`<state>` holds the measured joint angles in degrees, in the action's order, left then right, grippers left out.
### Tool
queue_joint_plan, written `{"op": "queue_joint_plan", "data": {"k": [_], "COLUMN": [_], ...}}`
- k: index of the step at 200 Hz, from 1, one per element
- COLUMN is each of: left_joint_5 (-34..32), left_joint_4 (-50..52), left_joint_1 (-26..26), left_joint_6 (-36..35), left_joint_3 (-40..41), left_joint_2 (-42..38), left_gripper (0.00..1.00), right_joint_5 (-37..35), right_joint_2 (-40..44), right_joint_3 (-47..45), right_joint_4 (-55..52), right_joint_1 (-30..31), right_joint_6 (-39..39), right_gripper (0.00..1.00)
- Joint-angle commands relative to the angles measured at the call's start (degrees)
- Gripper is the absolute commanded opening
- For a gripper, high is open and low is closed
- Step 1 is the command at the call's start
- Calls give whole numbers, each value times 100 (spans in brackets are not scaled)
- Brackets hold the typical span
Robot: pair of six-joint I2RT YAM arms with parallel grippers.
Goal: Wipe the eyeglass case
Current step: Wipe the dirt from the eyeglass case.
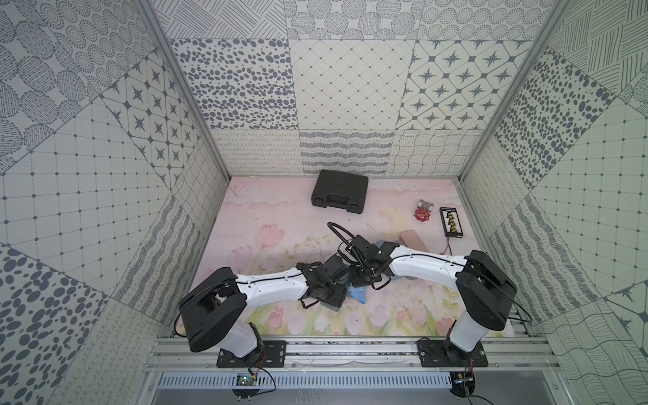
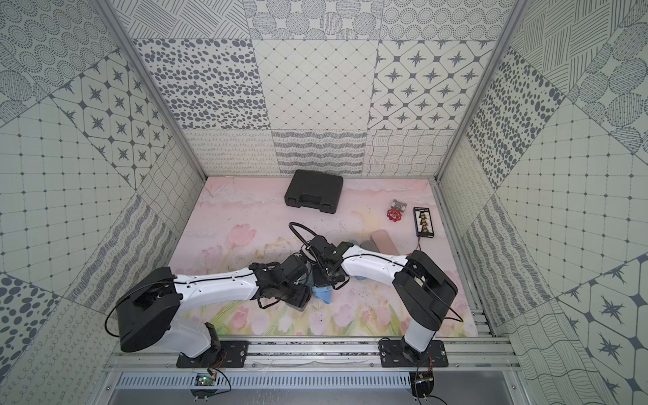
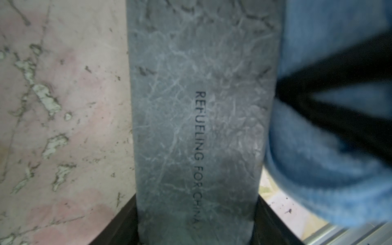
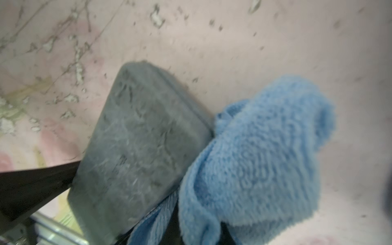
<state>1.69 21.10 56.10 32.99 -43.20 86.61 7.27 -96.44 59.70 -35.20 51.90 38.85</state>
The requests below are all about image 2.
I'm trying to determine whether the grey felt eyeglass case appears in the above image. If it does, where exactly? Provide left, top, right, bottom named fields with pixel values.
left=359, top=241, right=380, bottom=253

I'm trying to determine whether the black plastic tool case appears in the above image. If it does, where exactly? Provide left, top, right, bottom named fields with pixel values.
left=285, top=170, right=344, bottom=214

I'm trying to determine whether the black box with brass parts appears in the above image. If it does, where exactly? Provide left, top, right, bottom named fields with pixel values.
left=413, top=207, right=435, bottom=238

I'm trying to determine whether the red valve handwheel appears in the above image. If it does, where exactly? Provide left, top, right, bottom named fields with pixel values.
left=386, top=208, right=403, bottom=222

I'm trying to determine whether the dark grey eyeglass case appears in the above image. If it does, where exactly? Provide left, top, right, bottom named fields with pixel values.
left=296, top=285, right=312, bottom=302

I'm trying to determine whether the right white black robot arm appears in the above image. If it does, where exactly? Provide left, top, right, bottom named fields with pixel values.
left=305, top=236, right=458, bottom=354

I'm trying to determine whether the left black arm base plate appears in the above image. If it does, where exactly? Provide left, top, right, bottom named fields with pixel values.
left=175, top=341, right=250, bottom=369

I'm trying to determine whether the aluminium mounting rail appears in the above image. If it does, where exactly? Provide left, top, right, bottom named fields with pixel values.
left=105, top=336, right=521, bottom=372

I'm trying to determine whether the blue microfiber cloth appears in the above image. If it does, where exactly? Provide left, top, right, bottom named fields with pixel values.
left=312, top=286, right=333, bottom=305

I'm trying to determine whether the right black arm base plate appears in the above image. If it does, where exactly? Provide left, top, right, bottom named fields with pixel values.
left=377, top=337, right=449, bottom=369

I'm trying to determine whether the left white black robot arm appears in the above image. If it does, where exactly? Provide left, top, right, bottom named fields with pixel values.
left=115, top=255, right=311, bottom=359

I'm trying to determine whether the white slotted cable duct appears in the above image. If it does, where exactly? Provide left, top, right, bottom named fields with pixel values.
left=117, top=372, right=410, bottom=390

